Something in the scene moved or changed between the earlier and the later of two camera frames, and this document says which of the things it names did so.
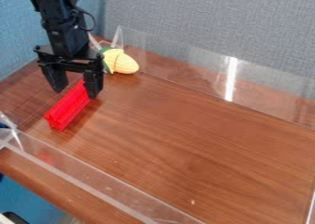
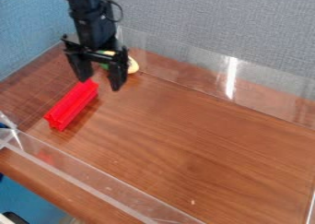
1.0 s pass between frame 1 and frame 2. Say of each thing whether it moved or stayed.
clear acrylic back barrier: stayed
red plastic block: stayed
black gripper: moved
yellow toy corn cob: stayed
